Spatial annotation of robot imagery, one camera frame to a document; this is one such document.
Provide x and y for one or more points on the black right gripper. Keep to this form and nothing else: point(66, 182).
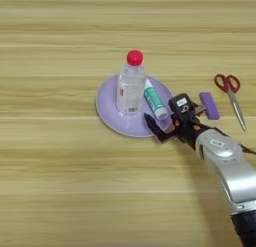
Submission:
point(186, 129)

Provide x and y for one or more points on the green white glue stick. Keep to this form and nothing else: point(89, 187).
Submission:
point(155, 102)

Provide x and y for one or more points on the clear bottle red cap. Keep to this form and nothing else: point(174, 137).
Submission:
point(130, 87)

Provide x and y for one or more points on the purple rectangular block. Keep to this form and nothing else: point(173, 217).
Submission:
point(210, 106)

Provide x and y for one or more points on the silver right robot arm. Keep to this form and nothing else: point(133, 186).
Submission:
point(230, 171)

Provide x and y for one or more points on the round purple plate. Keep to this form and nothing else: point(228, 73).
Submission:
point(110, 117)

